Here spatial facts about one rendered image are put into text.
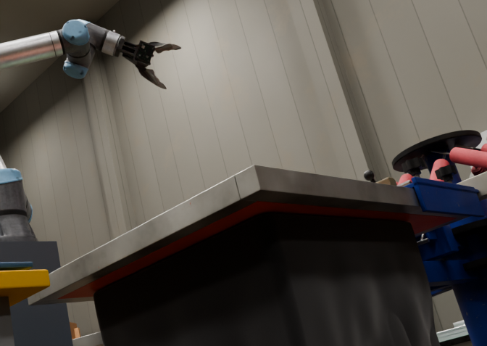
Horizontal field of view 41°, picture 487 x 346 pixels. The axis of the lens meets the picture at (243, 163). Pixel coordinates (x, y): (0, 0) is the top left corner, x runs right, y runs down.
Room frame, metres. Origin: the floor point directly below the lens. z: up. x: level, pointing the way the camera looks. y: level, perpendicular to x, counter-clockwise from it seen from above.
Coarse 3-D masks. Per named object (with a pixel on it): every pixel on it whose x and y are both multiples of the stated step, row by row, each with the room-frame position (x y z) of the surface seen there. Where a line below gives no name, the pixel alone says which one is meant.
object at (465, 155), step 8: (456, 144) 2.12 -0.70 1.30; (440, 152) 2.07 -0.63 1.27; (448, 152) 2.04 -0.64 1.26; (456, 152) 1.98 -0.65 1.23; (464, 152) 1.96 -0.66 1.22; (472, 152) 1.93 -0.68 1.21; (480, 152) 1.91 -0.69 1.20; (440, 160) 2.00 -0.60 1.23; (456, 160) 2.00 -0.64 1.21; (464, 160) 1.96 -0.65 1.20; (472, 160) 1.93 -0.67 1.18; (480, 160) 1.90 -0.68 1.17; (472, 168) 2.29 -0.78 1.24; (480, 168) 2.26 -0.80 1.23; (408, 176) 2.07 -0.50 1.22; (432, 176) 1.94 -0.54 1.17
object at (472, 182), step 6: (480, 174) 1.50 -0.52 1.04; (486, 174) 1.49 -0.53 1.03; (468, 180) 1.52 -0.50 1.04; (474, 180) 1.51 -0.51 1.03; (480, 180) 1.50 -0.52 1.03; (486, 180) 1.49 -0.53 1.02; (474, 186) 1.51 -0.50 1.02; (480, 186) 1.50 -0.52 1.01; (486, 186) 1.49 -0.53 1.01; (480, 192) 1.51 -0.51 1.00; (486, 192) 1.50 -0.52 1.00; (480, 198) 1.53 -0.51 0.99; (486, 198) 1.55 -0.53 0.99
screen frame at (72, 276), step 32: (224, 192) 0.89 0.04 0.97; (256, 192) 0.86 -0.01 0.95; (288, 192) 0.91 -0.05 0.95; (320, 192) 0.97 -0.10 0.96; (352, 192) 1.05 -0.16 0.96; (384, 192) 1.14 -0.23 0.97; (160, 224) 0.98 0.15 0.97; (192, 224) 0.94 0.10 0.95; (448, 224) 1.53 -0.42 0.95; (96, 256) 1.08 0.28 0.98; (128, 256) 1.03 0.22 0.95; (64, 288) 1.14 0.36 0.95
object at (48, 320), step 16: (0, 256) 1.56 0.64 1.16; (16, 256) 1.59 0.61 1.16; (32, 256) 1.62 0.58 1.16; (48, 256) 1.66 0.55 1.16; (16, 304) 1.58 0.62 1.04; (48, 304) 1.64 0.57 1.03; (64, 304) 1.68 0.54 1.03; (16, 320) 1.57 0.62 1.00; (32, 320) 1.60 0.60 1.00; (48, 320) 1.64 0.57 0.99; (64, 320) 1.67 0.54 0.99; (16, 336) 1.57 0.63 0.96; (32, 336) 1.60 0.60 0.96; (48, 336) 1.63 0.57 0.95; (64, 336) 1.67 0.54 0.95
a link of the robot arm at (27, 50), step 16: (64, 32) 1.69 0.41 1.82; (80, 32) 1.70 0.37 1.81; (0, 48) 1.66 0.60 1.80; (16, 48) 1.67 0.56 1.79; (32, 48) 1.68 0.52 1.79; (48, 48) 1.70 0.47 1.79; (64, 48) 1.72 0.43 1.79; (80, 48) 1.75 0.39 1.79; (0, 64) 1.67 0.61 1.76; (16, 64) 1.70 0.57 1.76
